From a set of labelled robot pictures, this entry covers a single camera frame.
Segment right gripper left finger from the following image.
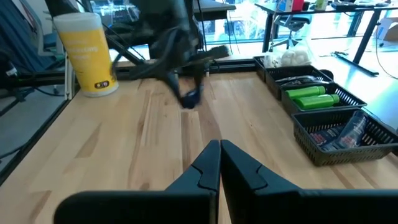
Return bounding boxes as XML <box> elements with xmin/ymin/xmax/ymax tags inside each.
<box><xmin>53</xmin><ymin>139</ymin><xmax>221</xmax><ymax>224</ymax></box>

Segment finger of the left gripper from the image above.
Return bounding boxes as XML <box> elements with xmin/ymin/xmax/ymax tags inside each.
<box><xmin>193</xmin><ymin>63</ymin><xmax>206</xmax><ymax>94</ymax></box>
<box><xmin>161</xmin><ymin>71</ymin><xmax>184</xmax><ymax>102</ymax></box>

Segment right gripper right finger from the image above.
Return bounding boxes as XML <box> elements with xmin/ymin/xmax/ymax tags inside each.
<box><xmin>220</xmin><ymin>139</ymin><xmax>398</xmax><ymax>224</ymax></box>

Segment clear bag of cotton pads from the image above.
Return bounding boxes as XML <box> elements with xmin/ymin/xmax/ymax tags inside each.
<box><xmin>262</xmin><ymin>53</ymin><xmax>282</xmax><ymax>69</ymax></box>

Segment cotton balls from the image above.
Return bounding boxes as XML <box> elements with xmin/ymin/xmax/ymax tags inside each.
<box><xmin>279</xmin><ymin>46</ymin><xmax>313</xmax><ymax>68</ymax></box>

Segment green travel bottle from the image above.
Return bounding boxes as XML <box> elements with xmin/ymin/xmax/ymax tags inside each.
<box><xmin>293</xmin><ymin>93</ymin><xmax>341</xmax><ymax>111</ymax></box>
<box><xmin>285</xmin><ymin>85</ymin><xmax>326</xmax><ymax>100</ymax></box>

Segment yellow wipes canister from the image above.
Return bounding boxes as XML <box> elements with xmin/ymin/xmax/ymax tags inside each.
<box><xmin>52</xmin><ymin>12</ymin><xmax>120</xmax><ymax>98</ymax></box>

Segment black office chair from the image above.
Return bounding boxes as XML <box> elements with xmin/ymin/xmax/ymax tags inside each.
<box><xmin>269</xmin><ymin>14</ymin><xmax>313</xmax><ymax>52</ymax></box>

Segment white blue carton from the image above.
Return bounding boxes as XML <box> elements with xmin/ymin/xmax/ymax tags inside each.
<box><xmin>278</xmin><ymin>0</ymin><xmax>294</xmax><ymax>12</ymax></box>

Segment black round pillar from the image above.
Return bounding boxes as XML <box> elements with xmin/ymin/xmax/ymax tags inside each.
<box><xmin>44</xmin><ymin>0</ymin><xmax>81</xmax><ymax>18</ymax></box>

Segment black long desk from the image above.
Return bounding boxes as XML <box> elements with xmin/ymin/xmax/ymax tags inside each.
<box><xmin>254</xmin><ymin>0</ymin><xmax>398</xmax><ymax>76</ymax></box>

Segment white device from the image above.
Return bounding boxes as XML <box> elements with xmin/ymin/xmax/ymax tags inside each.
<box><xmin>374</xmin><ymin>17</ymin><xmax>398</xmax><ymax>47</ymax></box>

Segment large glass window wall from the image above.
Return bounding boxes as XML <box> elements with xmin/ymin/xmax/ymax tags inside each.
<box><xmin>90</xmin><ymin>0</ymin><xmax>398</xmax><ymax>60</ymax></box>

